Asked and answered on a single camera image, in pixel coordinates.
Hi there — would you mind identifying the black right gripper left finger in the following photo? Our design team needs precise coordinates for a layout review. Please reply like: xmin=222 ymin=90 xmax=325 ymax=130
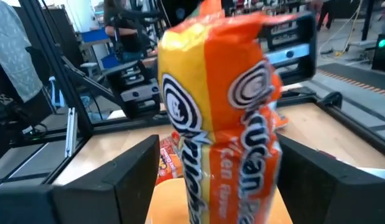
xmin=0 ymin=134 xmax=161 ymax=224

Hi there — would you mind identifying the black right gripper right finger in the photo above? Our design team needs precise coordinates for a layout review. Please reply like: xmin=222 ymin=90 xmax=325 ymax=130
xmin=276 ymin=133 xmax=385 ymax=224

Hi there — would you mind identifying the orange noodle packet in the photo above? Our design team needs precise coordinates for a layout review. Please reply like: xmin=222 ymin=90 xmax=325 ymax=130
xmin=157 ymin=0 xmax=289 ymax=224

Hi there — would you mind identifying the white plastic bin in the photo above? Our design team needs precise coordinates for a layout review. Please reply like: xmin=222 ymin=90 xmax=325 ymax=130
xmin=356 ymin=166 xmax=385 ymax=182

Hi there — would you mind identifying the red noodle packet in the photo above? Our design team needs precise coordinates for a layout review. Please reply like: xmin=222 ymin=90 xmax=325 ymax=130
xmin=154 ymin=131 xmax=184 ymax=187

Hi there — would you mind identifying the person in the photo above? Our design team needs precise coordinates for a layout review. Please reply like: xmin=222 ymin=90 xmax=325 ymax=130
xmin=0 ymin=0 xmax=45 ymax=105
xmin=103 ymin=0 xmax=157 ymax=63
xmin=315 ymin=0 xmax=336 ymax=32

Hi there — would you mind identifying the blue storage box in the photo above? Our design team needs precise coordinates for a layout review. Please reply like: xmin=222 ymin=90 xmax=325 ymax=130
xmin=81 ymin=27 xmax=111 ymax=44

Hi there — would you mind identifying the black hazard-striped floor mat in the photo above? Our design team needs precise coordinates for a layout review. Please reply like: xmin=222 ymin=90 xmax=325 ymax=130
xmin=316 ymin=61 xmax=385 ymax=98

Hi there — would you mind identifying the black box with green light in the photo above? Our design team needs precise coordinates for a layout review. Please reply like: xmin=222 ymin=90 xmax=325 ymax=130
xmin=371 ymin=32 xmax=385 ymax=75

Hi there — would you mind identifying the silver aluminium bracket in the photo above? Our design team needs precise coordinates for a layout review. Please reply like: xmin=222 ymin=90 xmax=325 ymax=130
xmin=64 ymin=107 xmax=78 ymax=159

